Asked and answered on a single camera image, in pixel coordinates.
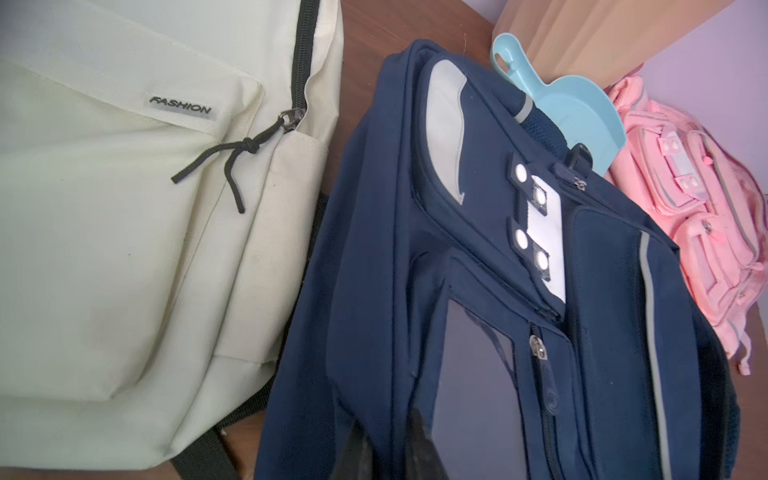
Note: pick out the teal plastic paddle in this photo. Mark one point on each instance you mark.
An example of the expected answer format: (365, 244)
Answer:
(577, 106)

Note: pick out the cream white backpack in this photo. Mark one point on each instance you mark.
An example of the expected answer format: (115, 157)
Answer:
(161, 164)

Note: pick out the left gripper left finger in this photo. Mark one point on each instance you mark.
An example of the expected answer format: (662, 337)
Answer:
(356, 459)

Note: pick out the navy blue backpack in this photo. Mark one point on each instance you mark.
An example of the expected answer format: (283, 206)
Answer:
(472, 267)

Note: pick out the pink backpack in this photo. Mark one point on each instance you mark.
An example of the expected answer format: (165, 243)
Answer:
(706, 201)

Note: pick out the beige plant pot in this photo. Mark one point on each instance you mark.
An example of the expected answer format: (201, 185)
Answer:
(602, 40)

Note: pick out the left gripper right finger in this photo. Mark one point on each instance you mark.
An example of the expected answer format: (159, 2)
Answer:
(422, 461)

